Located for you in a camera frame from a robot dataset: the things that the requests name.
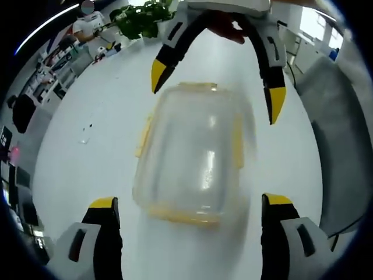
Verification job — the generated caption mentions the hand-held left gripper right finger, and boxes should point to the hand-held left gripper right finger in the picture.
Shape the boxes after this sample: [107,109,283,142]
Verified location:
[261,192,333,280]

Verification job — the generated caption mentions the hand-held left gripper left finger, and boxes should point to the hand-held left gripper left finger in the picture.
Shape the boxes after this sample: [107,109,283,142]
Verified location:
[48,197,124,280]

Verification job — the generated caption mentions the clear plastic food container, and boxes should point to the clear plastic food container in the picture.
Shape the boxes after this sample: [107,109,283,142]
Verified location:
[132,82,259,229]

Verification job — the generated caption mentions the person's right hand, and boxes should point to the person's right hand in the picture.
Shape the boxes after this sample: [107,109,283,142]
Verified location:
[205,17,246,45]

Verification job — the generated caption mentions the green potted plant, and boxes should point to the green potted plant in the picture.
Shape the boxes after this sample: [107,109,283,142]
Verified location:
[110,0,177,40]

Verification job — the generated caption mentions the small white device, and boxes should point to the small white device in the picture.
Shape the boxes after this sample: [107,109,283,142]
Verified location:
[92,46,108,62]

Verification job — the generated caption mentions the grey sofa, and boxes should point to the grey sofa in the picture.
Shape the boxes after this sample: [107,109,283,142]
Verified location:
[294,55,372,237]

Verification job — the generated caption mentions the black office chair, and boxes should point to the black office chair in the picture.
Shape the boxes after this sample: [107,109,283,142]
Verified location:
[6,93,37,134]

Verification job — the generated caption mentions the black cable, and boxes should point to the black cable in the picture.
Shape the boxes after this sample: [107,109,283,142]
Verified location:
[276,20,301,88]

